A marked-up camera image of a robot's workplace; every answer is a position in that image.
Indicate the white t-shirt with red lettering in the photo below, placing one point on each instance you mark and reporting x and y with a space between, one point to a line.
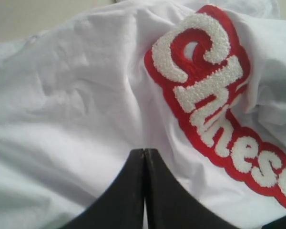
204 83

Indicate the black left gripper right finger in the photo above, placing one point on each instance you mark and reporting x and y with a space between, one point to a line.
168 204

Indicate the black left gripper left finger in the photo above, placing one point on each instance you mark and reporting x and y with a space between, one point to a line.
121 206

